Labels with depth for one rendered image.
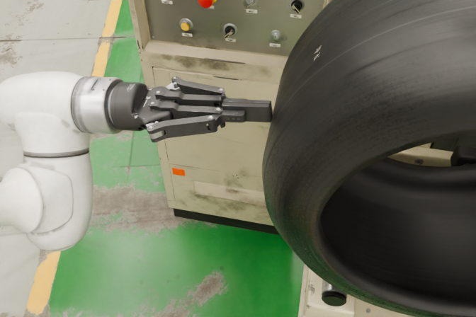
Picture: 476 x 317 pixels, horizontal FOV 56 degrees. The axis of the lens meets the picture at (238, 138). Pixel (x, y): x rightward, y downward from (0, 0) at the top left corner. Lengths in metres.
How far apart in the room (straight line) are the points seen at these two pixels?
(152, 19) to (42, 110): 0.69
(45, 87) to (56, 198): 0.17
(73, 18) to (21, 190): 2.76
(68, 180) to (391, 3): 0.53
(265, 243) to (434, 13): 1.56
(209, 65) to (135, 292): 0.98
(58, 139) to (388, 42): 0.50
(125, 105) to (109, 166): 1.61
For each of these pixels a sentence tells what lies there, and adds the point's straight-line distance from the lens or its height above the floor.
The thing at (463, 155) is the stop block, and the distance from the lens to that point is 1.03.
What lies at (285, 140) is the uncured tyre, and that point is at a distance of 0.56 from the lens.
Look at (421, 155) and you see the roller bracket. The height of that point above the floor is 0.95.
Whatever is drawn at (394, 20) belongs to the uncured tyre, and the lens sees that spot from 0.52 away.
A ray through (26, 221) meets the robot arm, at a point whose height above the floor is 1.11.
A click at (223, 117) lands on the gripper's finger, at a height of 1.23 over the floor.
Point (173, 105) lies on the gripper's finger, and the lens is 0.66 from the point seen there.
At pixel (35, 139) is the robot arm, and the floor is 1.18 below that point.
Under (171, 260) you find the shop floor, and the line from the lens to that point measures 1.93.
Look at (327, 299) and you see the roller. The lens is 0.86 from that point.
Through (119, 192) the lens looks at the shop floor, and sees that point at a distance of 2.17.
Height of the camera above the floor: 1.68
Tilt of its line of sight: 46 degrees down
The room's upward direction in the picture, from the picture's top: straight up
